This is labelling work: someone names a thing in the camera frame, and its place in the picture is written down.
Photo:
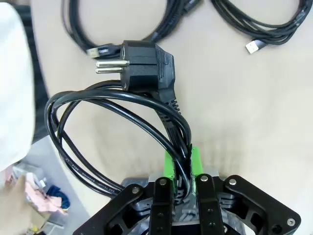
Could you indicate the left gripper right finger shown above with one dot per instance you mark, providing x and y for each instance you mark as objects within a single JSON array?
[{"x": 210, "y": 208}]

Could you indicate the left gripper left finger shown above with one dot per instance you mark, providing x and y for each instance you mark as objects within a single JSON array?
[{"x": 160, "y": 208}]

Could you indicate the blue cloth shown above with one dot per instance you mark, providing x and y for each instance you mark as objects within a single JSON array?
[{"x": 60, "y": 197}]

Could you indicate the light pink cloth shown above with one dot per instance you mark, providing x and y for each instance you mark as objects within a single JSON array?
[{"x": 41, "y": 200}]

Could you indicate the person in white sweatshirt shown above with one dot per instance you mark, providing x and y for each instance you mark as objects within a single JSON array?
[{"x": 12, "y": 85}]

